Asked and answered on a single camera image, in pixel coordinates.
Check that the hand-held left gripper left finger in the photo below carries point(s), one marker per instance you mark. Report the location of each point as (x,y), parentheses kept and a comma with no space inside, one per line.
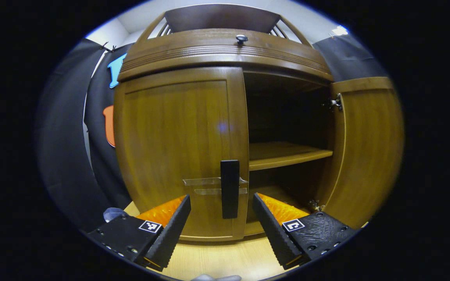
(170,234)

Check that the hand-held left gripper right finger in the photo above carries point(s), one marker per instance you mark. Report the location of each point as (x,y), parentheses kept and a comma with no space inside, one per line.
(274,234)

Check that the wooden double-door shoe cabinet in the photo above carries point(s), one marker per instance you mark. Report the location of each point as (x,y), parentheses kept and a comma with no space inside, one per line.
(287,156)

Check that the wooden shoe cabinet door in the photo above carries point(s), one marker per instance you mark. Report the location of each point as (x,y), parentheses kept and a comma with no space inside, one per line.
(170,136)
(369,148)

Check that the penguin plush toy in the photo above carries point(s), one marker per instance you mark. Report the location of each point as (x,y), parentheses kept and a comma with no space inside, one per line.
(113,214)

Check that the black backdrop cloth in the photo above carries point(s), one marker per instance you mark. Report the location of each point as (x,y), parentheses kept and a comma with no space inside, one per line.
(65,136)

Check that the wooden drawer with black knob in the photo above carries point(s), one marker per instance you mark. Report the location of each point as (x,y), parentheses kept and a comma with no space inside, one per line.
(209,50)

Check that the small ceiling light panel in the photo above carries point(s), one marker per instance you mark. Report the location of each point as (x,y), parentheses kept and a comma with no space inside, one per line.
(340,30)

